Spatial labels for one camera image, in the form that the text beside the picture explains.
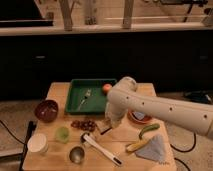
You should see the small metal bowl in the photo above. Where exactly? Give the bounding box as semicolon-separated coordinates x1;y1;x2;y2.
69;146;85;164

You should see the dark blue device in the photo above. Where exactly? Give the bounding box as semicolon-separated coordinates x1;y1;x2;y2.
183;91;212;104

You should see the black clamp bar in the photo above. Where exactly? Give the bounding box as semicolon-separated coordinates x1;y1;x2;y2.
19;121;36;171

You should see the orange fruit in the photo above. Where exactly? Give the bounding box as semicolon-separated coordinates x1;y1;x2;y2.
102;84;112;94

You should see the black cable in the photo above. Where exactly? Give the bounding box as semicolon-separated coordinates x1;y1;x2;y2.
169;132;198;171
0;119;26;146

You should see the white handled brush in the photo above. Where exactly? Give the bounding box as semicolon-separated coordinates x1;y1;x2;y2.
81;133;122;166

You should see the orange plate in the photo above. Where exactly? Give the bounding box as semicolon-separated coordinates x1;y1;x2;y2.
127;111;152;125

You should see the bunch of dark grapes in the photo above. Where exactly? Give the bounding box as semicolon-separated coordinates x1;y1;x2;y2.
71;120;96;132

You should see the white paper cup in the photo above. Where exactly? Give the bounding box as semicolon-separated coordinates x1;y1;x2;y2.
27;133;48;154

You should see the green plastic tray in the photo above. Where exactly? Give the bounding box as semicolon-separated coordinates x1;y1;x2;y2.
65;78;117;115

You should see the yellow banana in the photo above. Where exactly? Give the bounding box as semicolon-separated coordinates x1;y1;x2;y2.
126;139;149;152

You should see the grey blue cloth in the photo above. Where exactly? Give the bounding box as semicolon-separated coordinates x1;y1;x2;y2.
135;134;166;163

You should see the black cable right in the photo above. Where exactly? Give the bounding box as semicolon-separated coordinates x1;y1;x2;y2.
169;132;198;171

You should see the green plastic cup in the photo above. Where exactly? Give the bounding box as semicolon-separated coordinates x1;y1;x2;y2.
55;127;69;143

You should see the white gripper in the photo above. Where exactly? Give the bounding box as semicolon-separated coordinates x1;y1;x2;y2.
100;102;126;135

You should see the dark red bowl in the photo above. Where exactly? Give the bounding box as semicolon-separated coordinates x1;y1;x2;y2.
34;100;58;123

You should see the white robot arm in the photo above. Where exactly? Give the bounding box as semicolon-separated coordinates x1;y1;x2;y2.
105;76;213;140

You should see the black cable left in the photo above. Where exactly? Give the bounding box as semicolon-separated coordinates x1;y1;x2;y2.
0;119;26;146

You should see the green cucumber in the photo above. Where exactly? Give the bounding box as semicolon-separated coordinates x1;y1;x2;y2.
139;123;160;139

